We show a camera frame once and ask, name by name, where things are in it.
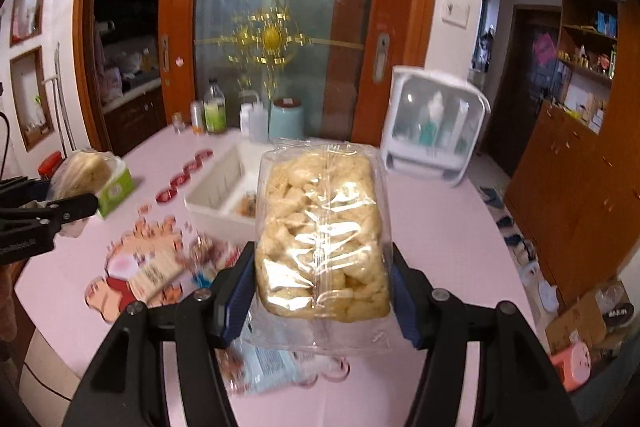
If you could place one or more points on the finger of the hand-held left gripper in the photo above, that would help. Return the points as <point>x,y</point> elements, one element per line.
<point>20,188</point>
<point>75,207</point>

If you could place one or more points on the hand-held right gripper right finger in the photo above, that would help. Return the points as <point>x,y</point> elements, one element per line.
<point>405,307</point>

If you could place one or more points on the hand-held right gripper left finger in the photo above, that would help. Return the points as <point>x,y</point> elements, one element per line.
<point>235,302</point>

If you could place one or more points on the clear bag of pale crackers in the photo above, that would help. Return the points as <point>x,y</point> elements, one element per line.
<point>82,172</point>

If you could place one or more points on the white plastic bin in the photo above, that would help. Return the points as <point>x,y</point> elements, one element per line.
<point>215,192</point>

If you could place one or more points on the clear bag of puffed snacks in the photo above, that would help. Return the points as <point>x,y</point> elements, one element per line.
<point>320,227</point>

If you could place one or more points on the red lid jar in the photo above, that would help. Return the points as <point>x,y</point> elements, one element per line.
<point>50,162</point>

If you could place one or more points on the green tissue box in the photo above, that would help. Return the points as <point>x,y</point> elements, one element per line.
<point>117,189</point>

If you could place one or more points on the blue white snack packet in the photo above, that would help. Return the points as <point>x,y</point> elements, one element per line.
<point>275,367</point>

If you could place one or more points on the beige snack packet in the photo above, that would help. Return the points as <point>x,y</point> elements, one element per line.
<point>152,274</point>

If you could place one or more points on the brown snack packet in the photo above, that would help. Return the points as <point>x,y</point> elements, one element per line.
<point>247,206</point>

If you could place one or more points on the small glass jar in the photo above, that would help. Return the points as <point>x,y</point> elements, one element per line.
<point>178,123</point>

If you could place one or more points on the small orange bottle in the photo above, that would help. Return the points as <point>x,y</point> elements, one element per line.
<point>197,119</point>

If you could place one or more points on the green label clear bottle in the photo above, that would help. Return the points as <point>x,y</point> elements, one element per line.
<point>215,112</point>

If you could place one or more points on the pink plastic container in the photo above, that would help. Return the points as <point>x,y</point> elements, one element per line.
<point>572,364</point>

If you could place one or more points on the cardboard box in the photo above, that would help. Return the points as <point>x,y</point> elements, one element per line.
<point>585,317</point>

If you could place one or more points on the white plastic bottle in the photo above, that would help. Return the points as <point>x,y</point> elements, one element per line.
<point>252,122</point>

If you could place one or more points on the white countertop sterilizer cabinet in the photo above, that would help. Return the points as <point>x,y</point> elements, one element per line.
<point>430,127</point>

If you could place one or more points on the teal canister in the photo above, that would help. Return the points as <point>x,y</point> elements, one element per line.
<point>287,119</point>

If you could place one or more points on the wooden cabinet with shelves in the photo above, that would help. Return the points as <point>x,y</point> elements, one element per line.
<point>575,187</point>

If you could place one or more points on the large wooden wall niche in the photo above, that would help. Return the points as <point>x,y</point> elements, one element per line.
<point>32,102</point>

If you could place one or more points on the small wooden wall niche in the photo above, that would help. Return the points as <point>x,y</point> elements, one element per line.
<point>30,2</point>

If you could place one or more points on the white wall switch plate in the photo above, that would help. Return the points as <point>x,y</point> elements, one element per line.
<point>456,11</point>

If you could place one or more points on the glass sliding door wooden frame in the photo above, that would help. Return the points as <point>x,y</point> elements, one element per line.
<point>320,7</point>

